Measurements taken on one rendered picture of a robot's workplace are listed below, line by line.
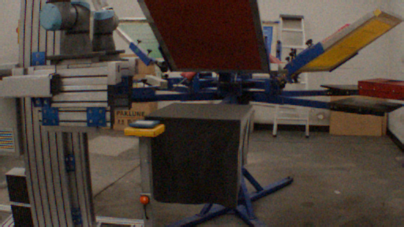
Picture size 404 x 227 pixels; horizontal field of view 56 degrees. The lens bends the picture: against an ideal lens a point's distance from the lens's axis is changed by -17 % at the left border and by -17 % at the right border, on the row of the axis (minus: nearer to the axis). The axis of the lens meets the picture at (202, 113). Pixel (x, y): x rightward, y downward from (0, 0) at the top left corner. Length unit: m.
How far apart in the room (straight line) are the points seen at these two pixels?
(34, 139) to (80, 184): 0.33
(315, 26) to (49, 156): 5.11
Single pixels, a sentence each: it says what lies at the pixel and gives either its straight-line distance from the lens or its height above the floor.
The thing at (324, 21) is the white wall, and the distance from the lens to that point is 6.57.
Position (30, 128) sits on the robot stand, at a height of 0.90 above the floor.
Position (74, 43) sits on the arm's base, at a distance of 1.81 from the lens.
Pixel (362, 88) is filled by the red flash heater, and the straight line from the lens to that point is 2.53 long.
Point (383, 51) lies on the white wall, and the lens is 6.69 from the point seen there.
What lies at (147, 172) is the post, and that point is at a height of 0.77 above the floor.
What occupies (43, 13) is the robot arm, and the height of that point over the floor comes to 1.44.
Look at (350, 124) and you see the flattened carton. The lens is 6.55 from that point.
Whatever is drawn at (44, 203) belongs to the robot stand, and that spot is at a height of 0.50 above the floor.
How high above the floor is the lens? 1.28
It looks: 9 degrees down
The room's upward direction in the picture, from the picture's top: straight up
